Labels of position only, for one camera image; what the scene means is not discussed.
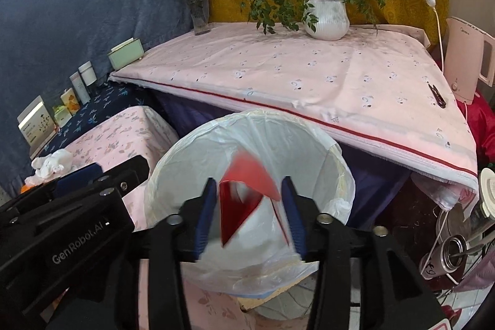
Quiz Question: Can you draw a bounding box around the white tissue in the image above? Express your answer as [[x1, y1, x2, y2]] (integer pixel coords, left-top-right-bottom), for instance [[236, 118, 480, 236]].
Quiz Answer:
[[24, 149, 76, 187]]

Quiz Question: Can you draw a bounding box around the white-lined trash bin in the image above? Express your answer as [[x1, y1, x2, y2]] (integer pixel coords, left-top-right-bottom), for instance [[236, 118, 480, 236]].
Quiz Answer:
[[144, 109, 356, 297]]

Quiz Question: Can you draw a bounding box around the pink floral tablecloth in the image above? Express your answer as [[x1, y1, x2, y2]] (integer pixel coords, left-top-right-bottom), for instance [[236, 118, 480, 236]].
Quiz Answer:
[[55, 106, 256, 329]]

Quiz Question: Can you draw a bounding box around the white open gift box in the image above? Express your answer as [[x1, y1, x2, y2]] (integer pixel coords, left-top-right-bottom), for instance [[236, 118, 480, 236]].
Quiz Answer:
[[17, 96, 56, 160]]

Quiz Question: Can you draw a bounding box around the green small packet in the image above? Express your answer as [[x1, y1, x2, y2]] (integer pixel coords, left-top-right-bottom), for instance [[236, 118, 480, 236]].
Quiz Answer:
[[53, 105, 72, 128]]

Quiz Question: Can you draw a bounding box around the navy floral cloth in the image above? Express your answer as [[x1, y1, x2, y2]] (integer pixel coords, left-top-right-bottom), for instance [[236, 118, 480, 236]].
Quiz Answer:
[[39, 83, 146, 156]]

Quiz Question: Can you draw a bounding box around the orange patterned small box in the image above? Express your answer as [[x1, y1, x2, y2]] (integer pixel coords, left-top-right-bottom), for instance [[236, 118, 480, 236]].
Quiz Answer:
[[60, 88, 80, 116]]

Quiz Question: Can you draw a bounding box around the tall white bottle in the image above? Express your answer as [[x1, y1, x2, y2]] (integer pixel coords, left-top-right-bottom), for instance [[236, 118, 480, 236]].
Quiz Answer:
[[70, 72, 91, 105]]

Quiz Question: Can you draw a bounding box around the white jar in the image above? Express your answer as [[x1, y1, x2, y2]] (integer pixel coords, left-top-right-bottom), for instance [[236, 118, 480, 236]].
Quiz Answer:
[[78, 61, 97, 87]]

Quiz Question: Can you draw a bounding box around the green tissue box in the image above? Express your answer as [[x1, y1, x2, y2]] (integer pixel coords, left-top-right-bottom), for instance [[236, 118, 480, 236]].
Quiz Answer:
[[108, 38, 144, 70]]

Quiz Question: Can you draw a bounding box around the blue grey blanket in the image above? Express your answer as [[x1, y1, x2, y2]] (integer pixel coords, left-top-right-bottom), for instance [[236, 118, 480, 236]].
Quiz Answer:
[[1, 0, 192, 196]]

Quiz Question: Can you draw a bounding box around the pink dotted bed cover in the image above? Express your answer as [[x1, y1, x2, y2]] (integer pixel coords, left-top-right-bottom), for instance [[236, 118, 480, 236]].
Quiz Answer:
[[111, 23, 478, 189]]

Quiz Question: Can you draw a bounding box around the black hair clip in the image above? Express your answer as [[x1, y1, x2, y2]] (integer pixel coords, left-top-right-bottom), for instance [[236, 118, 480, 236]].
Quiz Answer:
[[427, 83, 446, 109]]

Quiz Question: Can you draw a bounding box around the red cloth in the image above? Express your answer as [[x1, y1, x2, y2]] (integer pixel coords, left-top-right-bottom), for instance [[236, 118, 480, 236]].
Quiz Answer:
[[457, 96, 495, 168]]

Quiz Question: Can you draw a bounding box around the pink electric kettle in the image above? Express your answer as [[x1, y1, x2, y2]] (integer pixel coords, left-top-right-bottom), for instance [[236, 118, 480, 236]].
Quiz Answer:
[[444, 17, 494, 105]]

